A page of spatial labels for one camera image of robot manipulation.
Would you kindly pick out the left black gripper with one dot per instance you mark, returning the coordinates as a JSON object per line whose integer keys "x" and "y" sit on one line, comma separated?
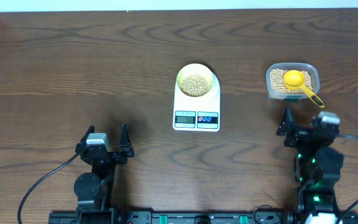
{"x": 108, "y": 155}

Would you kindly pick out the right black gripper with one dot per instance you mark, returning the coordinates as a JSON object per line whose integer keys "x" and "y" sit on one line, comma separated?
{"x": 287, "y": 125}

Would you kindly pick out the yellow plastic measuring scoop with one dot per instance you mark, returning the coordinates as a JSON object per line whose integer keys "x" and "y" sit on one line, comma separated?
{"x": 294, "y": 80}

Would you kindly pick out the pale yellow upturned bowl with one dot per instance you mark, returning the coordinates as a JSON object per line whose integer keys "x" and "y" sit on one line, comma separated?
{"x": 194, "y": 68}

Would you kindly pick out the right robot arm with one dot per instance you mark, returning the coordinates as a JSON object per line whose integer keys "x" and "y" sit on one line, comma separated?
{"x": 317, "y": 167}

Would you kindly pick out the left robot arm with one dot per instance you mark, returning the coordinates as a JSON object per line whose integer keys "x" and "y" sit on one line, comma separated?
{"x": 93, "y": 189}

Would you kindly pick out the white digital kitchen scale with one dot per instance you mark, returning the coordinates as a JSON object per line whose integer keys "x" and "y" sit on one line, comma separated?
{"x": 197, "y": 113}

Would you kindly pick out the soybeans in bowl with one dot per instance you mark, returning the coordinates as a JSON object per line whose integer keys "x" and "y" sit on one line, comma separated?
{"x": 195, "y": 85}

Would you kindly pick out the clear plastic container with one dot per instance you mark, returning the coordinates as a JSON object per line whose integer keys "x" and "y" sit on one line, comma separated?
{"x": 293, "y": 66}

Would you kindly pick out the soybeans in container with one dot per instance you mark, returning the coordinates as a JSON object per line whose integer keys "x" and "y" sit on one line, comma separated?
{"x": 277, "y": 82}

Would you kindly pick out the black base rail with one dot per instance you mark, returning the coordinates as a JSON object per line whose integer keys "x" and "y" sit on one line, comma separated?
{"x": 143, "y": 217}

